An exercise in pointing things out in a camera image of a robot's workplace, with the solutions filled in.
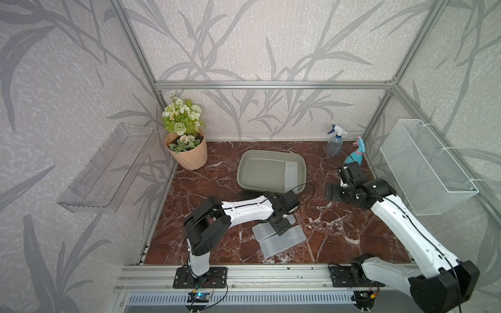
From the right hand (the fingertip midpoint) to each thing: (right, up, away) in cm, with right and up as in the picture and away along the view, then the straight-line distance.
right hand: (335, 192), depth 79 cm
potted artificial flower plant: (-66, +21, +15) cm, 71 cm away
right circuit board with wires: (+9, -39, -6) cm, 40 cm away
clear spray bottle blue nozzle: (+13, +22, +35) cm, 44 cm away
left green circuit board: (-53, -37, -8) cm, 65 cm away
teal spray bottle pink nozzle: (+19, +15, +20) cm, 31 cm away
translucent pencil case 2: (-29, -18, +6) cm, 34 cm away
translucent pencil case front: (-24, -22, +2) cm, 33 cm away
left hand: (-23, -14, +8) cm, 28 cm away
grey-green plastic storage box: (-25, +7, +24) cm, 35 cm away
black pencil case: (-37, -4, +19) cm, 42 cm away
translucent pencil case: (-14, +5, +25) cm, 29 cm away
